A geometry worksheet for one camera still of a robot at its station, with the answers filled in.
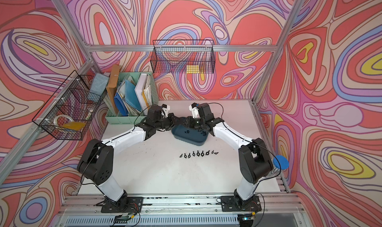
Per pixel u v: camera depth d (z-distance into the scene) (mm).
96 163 462
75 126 682
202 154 908
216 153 908
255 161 466
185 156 907
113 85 842
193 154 908
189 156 907
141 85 933
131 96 937
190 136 996
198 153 908
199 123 734
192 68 908
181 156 907
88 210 734
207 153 908
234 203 676
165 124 760
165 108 823
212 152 914
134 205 722
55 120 661
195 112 800
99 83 818
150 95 988
